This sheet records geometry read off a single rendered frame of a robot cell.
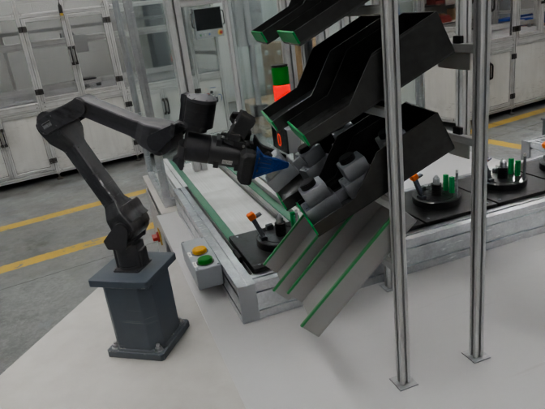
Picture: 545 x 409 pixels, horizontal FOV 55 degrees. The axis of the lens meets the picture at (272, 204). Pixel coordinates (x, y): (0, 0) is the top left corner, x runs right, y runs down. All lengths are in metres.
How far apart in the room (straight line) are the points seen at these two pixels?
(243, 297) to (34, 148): 5.47
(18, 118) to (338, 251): 5.67
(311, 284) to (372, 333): 0.22
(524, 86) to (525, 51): 0.42
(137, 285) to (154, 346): 0.17
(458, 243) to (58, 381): 1.06
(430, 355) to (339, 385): 0.21
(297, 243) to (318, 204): 0.28
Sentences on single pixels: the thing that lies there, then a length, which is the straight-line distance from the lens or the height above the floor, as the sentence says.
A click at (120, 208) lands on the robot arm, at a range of 1.16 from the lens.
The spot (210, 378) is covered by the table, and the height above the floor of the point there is 0.86.
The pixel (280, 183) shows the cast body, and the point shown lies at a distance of 1.06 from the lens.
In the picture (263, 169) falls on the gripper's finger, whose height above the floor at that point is 1.28.
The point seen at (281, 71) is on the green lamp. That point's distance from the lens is 1.52.
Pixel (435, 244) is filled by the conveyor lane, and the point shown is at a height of 0.92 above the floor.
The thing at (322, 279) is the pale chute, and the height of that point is 1.04.
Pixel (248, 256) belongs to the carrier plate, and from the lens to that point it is 1.39.
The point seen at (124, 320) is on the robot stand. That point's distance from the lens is 1.25.
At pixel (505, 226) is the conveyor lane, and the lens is 1.63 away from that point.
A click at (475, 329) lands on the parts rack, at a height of 0.93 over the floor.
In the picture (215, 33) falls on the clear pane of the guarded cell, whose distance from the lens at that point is 2.66.
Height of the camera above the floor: 1.57
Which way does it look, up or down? 20 degrees down
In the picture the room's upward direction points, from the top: 7 degrees counter-clockwise
